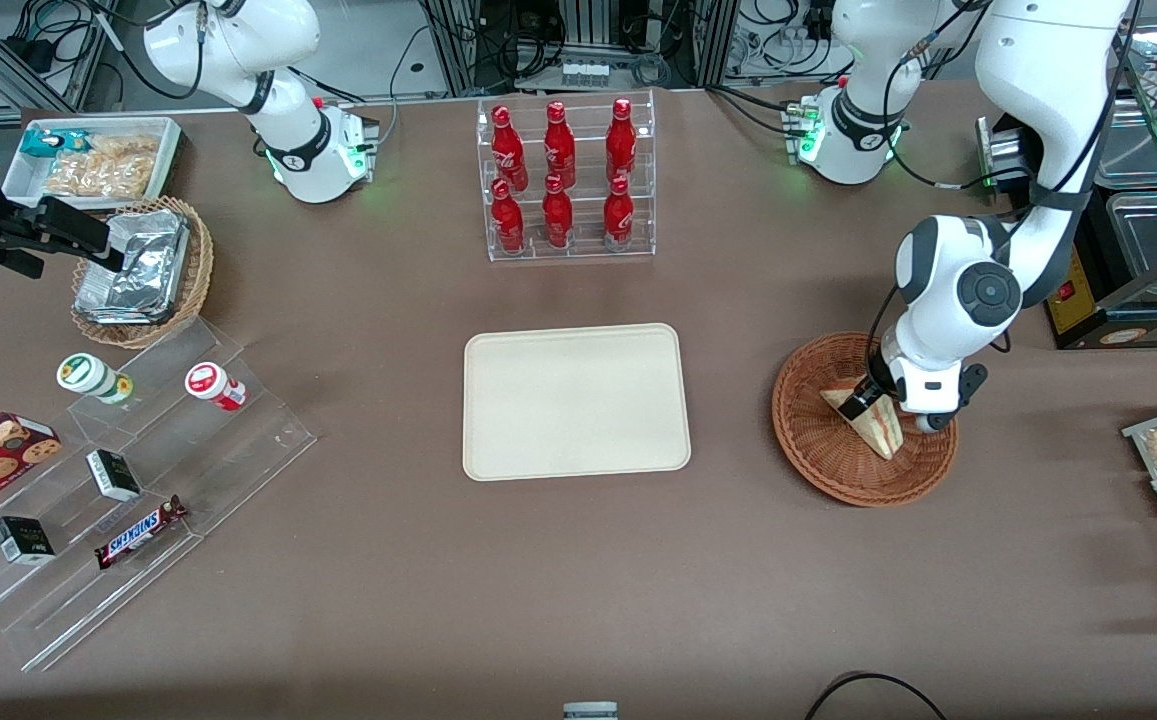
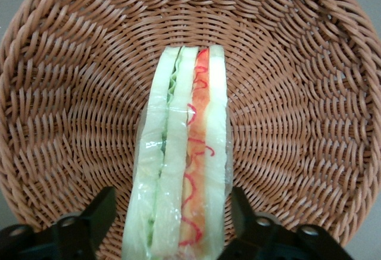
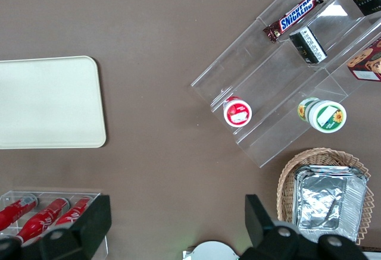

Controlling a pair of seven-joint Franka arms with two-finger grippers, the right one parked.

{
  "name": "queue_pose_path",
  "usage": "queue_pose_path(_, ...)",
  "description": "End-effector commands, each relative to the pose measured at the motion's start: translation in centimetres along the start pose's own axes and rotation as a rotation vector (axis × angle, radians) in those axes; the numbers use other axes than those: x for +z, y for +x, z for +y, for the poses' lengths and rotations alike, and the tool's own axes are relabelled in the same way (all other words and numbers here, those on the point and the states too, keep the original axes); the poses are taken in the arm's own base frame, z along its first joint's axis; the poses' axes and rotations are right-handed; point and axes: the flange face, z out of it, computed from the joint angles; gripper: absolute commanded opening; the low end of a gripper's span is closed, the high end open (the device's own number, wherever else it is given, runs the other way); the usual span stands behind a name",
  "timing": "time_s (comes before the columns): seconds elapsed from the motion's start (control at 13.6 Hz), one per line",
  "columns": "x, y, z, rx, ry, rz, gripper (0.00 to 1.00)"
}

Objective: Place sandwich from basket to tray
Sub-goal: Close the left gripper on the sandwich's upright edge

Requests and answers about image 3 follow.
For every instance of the light wicker basket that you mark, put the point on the light wicker basket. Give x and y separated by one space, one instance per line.
285 182

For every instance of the red cookie box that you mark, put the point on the red cookie box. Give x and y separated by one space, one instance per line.
367 63

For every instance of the green lid cup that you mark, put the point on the green lid cup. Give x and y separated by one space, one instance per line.
327 115

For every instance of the red lid cup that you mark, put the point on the red lid cup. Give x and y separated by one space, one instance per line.
238 112

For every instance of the clear acrylic stepped shelf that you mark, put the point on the clear acrylic stepped shelf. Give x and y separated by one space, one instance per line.
268 78

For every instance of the clear acrylic bottle rack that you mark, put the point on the clear acrylic bottle rack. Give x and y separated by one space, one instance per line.
98 254

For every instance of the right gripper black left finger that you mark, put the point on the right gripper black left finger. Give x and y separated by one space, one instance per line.
80 230

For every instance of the red cola bottle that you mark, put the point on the red cola bottle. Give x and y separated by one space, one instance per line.
15 212
73 214
41 219

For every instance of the Snickers chocolate bar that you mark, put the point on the Snickers chocolate bar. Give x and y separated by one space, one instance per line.
294 14

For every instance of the stack of foil containers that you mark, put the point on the stack of foil containers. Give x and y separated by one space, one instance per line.
327 203

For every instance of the beige plastic tray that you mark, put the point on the beige plastic tray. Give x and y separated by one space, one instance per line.
50 102

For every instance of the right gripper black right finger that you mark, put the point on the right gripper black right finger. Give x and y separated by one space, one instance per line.
268 239

